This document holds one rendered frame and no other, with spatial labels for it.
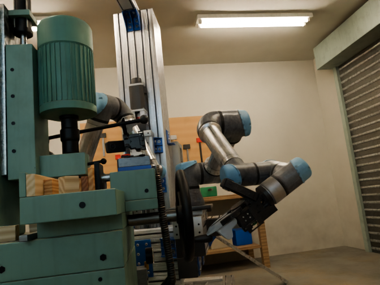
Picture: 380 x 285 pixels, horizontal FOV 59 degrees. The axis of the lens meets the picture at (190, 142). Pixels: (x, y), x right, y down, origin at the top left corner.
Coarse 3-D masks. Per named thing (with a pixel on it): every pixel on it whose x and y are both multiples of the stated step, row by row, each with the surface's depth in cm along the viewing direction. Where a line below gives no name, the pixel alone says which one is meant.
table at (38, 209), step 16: (80, 192) 76; (96, 192) 77; (112, 192) 77; (32, 208) 75; (48, 208) 75; (64, 208) 75; (80, 208) 76; (96, 208) 76; (112, 208) 76; (128, 208) 97; (144, 208) 98
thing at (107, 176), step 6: (96, 168) 103; (102, 168) 110; (96, 174) 102; (102, 174) 106; (108, 174) 106; (96, 180) 102; (102, 180) 106; (108, 180) 106; (96, 186) 102; (102, 186) 107
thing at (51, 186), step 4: (44, 180) 82; (48, 180) 82; (52, 180) 82; (56, 180) 85; (44, 184) 81; (48, 184) 82; (52, 184) 82; (56, 184) 85; (44, 188) 81; (48, 188) 81; (52, 188) 82; (56, 188) 85; (44, 192) 81; (48, 192) 81; (52, 192) 81; (56, 192) 84
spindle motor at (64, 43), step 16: (48, 16) 107; (64, 16) 107; (48, 32) 105; (64, 32) 106; (80, 32) 109; (48, 48) 105; (64, 48) 105; (80, 48) 107; (48, 64) 104; (64, 64) 104; (80, 64) 106; (48, 80) 104; (64, 80) 103; (80, 80) 106; (48, 96) 103; (64, 96) 102; (80, 96) 105; (48, 112) 103; (64, 112) 104; (80, 112) 106; (96, 112) 110
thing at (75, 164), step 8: (80, 152) 105; (40, 160) 103; (48, 160) 103; (56, 160) 104; (64, 160) 104; (72, 160) 104; (80, 160) 104; (88, 160) 110; (40, 168) 103; (48, 168) 103; (56, 168) 103; (64, 168) 103; (72, 168) 104; (80, 168) 104; (48, 176) 103; (56, 176) 103; (80, 176) 110
